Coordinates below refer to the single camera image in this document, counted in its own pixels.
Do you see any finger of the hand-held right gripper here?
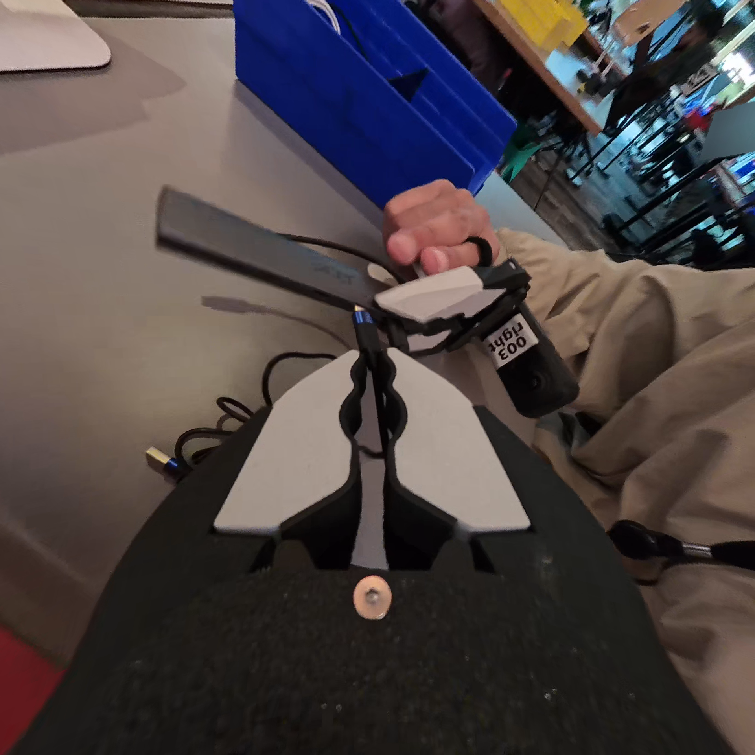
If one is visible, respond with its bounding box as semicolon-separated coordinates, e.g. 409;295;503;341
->
374;265;486;324
390;323;468;356

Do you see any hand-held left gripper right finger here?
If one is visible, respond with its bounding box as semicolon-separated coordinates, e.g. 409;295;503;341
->
382;348;532;570

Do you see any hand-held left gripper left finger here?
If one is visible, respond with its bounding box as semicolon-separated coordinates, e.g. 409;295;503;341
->
212;349;363;570

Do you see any black USB cable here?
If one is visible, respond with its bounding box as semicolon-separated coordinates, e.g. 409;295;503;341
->
145;305;397;484

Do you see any dark grey USB hub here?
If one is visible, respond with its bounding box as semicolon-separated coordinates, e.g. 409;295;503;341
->
156;186;385;315

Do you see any person's right forearm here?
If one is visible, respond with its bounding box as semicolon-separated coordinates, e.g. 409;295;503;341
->
494;227;755;425

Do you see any grey desk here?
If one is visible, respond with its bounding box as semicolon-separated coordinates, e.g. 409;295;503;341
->
0;18;570;670

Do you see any person's right hand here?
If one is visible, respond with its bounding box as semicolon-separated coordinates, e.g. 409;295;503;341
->
382;180;502;276

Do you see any green chair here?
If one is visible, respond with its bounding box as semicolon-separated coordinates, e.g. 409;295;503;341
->
500;127;556;182

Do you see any person's beige jacket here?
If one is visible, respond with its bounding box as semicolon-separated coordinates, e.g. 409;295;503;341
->
531;330;755;755

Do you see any blue plastic bin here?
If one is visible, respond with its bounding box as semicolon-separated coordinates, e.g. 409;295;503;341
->
233;0;519;210

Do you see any wooden workbench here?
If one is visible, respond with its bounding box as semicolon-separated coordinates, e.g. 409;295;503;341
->
472;0;605;135

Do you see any stack of yellow bins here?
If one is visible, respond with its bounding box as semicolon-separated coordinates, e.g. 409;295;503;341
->
498;0;591;53

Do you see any red plastic bin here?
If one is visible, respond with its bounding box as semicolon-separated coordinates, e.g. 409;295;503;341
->
0;625;67;755

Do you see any white flat stand base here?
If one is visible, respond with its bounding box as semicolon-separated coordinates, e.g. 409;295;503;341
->
0;0;113;73

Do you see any white cable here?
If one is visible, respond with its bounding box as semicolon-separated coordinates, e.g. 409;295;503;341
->
304;0;344;33

